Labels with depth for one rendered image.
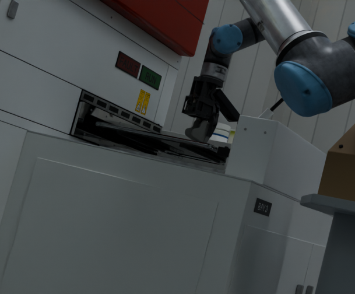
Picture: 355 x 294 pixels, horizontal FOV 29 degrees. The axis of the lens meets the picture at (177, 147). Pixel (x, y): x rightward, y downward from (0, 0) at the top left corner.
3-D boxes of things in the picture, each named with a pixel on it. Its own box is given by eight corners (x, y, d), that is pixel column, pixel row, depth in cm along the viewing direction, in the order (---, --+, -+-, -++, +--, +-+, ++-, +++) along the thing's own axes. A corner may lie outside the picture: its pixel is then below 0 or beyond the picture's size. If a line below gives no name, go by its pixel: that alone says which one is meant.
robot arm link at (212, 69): (217, 70, 202) (234, 70, 195) (214, 85, 202) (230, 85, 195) (197, 62, 198) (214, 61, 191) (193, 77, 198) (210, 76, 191)
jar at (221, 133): (201, 146, 240) (208, 120, 241) (210, 150, 246) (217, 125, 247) (219, 149, 236) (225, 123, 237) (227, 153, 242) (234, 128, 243)
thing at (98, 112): (69, 133, 183) (78, 100, 184) (150, 164, 221) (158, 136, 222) (73, 135, 182) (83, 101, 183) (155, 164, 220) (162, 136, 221)
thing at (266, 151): (223, 175, 147) (239, 114, 148) (302, 208, 194) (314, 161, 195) (262, 184, 142) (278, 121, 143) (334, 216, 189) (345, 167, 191)
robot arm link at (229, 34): (248, 13, 183) (240, 23, 194) (210, 28, 182) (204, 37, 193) (259, 39, 183) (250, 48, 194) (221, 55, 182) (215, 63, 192)
